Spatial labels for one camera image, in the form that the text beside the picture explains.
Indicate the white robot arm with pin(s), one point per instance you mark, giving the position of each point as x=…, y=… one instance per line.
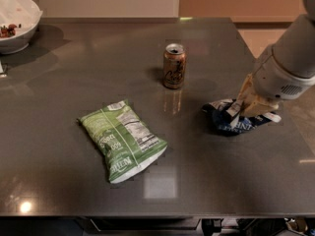
x=284, y=71

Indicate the white bowl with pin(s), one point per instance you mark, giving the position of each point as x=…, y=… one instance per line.
x=25, y=15

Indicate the orange soda can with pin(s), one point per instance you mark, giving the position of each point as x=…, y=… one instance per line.
x=174, y=64

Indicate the blue chip bag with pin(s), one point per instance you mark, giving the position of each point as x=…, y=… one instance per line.
x=216, y=113

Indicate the green chip bag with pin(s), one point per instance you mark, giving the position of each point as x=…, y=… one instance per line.
x=126, y=142

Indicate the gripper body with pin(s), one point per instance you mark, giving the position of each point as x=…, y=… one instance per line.
x=275, y=80

